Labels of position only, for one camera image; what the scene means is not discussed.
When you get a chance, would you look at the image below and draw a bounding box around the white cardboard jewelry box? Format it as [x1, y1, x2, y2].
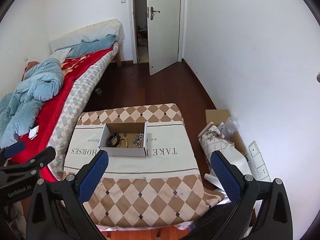
[99, 122, 148, 158]

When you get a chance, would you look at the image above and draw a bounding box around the red blanket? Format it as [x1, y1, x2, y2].
[13, 43, 119, 182]

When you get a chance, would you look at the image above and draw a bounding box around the white paper piece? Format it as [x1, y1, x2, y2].
[28, 125, 39, 140]

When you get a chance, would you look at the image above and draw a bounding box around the white power strip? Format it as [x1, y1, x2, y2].
[248, 141, 271, 182]

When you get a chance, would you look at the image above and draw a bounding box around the light blue duvet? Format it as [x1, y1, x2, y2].
[1, 34, 116, 148]

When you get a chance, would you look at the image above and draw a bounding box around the black smart band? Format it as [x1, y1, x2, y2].
[107, 132, 121, 147]

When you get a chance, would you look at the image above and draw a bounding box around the bed with plaid mattress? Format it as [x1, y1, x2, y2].
[1, 19, 124, 181]

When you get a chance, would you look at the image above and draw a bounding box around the clear plastic wrap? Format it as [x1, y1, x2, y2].
[222, 116, 240, 139]

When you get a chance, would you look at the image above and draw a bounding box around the diamond pattern table cloth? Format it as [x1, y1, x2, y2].
[63, 103, 224, 231]

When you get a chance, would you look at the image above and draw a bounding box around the flat cardboard piece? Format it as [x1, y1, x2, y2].
[205, 109, 247, 156]

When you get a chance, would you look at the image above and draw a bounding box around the white pillow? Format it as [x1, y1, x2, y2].
[49, 19, 125, 53]

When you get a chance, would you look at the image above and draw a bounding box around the white door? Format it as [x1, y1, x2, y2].
[147, 0, 180, 75]

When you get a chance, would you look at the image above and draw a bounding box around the wooden bead bracelet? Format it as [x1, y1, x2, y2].
[118, 137, 131, 149]

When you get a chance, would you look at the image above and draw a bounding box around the silver chain jewelry pile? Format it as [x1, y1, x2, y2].
[132, 133, 144, 148]

